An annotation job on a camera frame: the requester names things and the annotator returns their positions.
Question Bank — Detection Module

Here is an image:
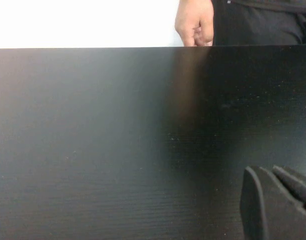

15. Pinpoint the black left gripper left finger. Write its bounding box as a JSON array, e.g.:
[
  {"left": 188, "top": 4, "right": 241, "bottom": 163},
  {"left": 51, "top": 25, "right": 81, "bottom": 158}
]
[{"left": 240, "top": 165, "right": 306, "bottom": 240}]

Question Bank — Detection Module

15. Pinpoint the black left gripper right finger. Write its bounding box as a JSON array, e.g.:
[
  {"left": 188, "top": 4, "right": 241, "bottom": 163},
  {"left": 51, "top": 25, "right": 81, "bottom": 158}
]
[{"left": 272, "top": 164, "right": 306, "bottom": 216}]

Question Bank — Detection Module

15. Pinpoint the person in black clothing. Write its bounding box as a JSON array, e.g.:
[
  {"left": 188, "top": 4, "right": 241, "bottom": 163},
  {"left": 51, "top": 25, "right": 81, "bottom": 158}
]
[{"left": 212, "top": 0, "right": 306, "bottom": 47}]

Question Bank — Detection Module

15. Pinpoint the person's right hand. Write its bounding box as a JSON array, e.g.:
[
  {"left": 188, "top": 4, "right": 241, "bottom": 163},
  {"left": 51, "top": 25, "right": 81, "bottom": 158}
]
[{"left": 174, "top": 0, "right": 215, "bottom": 47}]

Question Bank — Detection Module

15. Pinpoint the black printed t-shirt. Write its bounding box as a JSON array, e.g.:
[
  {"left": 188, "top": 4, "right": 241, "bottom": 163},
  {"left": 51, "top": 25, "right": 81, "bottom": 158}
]
[{"left": 230, "top": 0, "right": 306, "bottom": 14}]

